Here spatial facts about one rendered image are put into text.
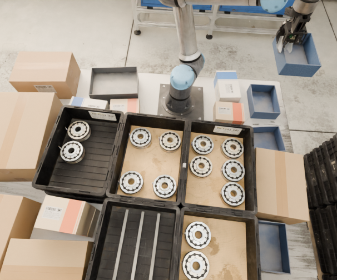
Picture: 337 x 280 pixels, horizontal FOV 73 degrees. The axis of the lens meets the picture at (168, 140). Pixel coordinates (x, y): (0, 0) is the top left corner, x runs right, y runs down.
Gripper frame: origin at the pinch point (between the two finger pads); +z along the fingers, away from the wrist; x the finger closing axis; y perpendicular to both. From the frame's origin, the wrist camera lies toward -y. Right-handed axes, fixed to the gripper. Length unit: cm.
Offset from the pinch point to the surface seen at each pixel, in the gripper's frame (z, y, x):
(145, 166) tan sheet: 24, 49, -58
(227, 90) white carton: 32.0, -1.8, -17.5
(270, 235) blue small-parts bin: 42, 73, 1
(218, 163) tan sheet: 27, 45, -24
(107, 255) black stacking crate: 23, 87, -68
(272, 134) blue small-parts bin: 42.9, 19.4, 8.8
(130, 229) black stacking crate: 24, 77, -60
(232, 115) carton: 33.6, 13.6, -15.3
